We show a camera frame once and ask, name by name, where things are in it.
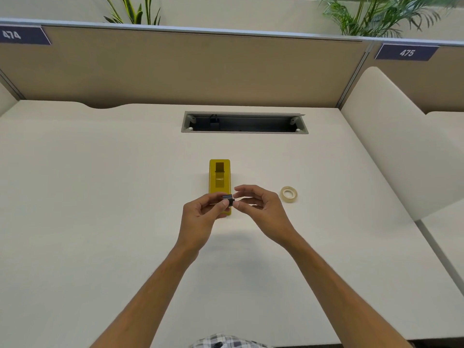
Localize grey desk cable slot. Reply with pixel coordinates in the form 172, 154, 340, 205
181, 111, 309, 135

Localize small cream side divider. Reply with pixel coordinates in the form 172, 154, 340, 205
0, 81, 19, 116

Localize person's left hand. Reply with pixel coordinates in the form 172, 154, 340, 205
175, 191, 232, 259

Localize grey plaid shirt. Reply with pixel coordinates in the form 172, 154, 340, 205
188, 333, 273, 348

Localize green palm plant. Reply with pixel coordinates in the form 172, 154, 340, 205
314, 0, 459, 39

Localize person's left forearm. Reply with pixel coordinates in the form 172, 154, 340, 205
90, 245, 203, 348

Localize person's right forearm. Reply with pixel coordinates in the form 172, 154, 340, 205
284, 233, 414, 348

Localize person's right hand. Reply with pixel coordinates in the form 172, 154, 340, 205
232, 184, 300, 250

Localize navy number label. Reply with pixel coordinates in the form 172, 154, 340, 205
0, 25, 52, 46
374, 43, 440, 62

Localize narrow beige partition panel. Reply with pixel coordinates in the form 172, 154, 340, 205
337, 38, 464, 115

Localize cream tape roll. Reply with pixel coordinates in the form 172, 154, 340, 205
279, 186, 299, 204

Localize large cream side divider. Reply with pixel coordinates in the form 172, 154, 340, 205
340, 66, 464, 221

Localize wide beige partition panel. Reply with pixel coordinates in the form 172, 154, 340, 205
0, 17, 372, 109

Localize green snake plant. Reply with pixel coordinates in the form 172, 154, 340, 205
102, 0, 162, 26

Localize yellow tape dispenser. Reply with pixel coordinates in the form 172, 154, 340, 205
208, 159, 232, 216

